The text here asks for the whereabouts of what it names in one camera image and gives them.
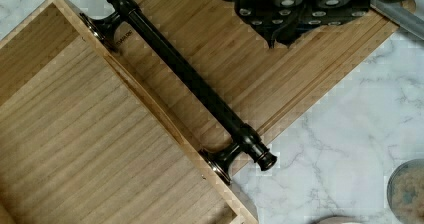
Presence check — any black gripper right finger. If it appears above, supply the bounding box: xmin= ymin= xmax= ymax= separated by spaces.
xmin=276 ymin=0 xmax=405 ymax=45

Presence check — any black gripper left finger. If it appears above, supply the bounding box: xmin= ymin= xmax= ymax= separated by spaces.
xmin=223 ymin=0 xmax=310 ymax=48

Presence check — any wooden drawer with front panel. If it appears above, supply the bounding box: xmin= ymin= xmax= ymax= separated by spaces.
xmin=1 ymin=0 xmax=395 ymax=224

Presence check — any glass jar of cereal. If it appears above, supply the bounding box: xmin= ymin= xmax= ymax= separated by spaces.
xmin=387 ymin=159 xmax=424 ymax=224

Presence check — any black metal drawer handle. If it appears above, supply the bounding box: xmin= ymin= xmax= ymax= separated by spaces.
xmin=80 ymin=0 xmax=277 ymax=184

